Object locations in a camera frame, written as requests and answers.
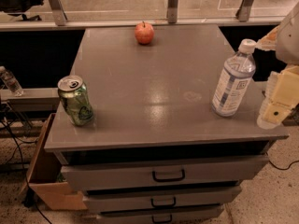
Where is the clear plastic water bottle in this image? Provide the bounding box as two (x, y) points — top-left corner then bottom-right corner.
(212, 39), (256, 117)

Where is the red apple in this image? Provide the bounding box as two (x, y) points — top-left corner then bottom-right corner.
(135, 21), (154, 45)

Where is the small background plastic bottle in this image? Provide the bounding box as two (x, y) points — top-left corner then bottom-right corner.
(0, 66), (23, 97)

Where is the green soda can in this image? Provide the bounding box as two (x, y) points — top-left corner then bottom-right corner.
(58, 75), (93, 126)

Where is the grey drawer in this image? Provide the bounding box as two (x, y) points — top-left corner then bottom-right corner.
(62, 155), (268, 190)
(97, 204), (223, 224)
(83, 186), (241, 213)

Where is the black floor cable right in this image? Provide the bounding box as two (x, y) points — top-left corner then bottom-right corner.
(266, 152), (299, 172)

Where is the bottom grey drawer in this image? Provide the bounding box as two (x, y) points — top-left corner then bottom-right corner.
(97, 204), (223, 224)

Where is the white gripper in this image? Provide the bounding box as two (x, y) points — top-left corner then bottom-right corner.
(256, 2), (299, 130)

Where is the black floor cable left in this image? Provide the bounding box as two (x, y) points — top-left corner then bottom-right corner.
(0, 103), (54, 224)

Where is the metal window frame rail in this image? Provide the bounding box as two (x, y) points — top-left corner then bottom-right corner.
(0, 0), (299, 32)

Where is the middle grey drawer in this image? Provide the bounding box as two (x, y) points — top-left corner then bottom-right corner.
(83, 186), (241, 213)

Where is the top grey drawer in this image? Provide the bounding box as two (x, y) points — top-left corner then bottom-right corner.
(62, 155), (268, 190)

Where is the black floor cable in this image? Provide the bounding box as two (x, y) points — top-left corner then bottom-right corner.
(0, 103), (54, 224)
(266, 152), (299, 172)

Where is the grey drawer cabinet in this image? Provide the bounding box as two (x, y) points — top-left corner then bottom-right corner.
(43, 23), (290, 224)

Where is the brown cardboard box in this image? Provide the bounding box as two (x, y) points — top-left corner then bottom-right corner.
(26, 114), (87, 211)

